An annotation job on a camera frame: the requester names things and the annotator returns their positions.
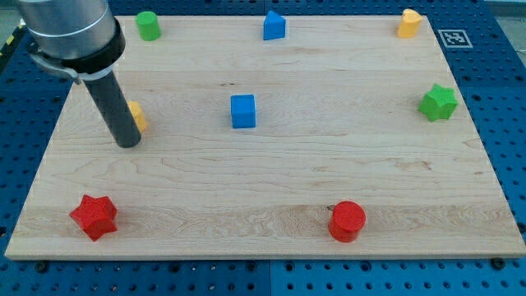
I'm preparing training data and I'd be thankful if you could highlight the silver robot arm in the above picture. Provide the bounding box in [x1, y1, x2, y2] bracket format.
[15, 0, 126, 84]

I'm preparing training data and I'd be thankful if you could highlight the blue cube block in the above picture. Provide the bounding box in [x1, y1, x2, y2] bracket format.
[230, 94, 256, 129]

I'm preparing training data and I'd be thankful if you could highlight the red star block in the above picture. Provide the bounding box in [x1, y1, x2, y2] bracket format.
[69, 195, 118, 242]

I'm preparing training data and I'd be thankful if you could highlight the green star block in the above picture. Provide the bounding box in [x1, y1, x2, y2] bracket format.
[418, 84, 458, 122]

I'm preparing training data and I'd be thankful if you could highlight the wooden board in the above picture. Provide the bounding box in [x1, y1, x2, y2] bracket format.
[6, 15, 525, 261]

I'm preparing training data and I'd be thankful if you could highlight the red cylinder block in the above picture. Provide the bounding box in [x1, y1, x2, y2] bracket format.
[328, 201, 367, 243]

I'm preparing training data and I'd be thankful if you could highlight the blue triangle block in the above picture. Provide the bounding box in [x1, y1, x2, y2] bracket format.
[263, 11, 286, 40]

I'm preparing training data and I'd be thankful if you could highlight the yellow block behind pusher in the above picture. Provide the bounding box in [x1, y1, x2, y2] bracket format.
[127, 101, 147, 133]

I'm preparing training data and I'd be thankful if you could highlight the green cylinder block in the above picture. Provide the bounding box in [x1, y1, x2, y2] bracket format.
[135, 11, 161, 41]

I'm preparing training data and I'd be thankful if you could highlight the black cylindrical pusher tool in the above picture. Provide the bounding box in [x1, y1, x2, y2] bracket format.
[85, 71, 141, 148]

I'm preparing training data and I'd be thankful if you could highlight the yellow heart block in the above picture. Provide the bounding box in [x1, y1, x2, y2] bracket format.
[397, 8, 422, 39]

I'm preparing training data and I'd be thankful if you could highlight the white fiducial marker tag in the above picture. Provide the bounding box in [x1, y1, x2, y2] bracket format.
[438, 29, 473, 49]

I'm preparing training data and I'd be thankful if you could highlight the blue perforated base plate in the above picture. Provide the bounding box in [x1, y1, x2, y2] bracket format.
[1, 1, 525, 295]

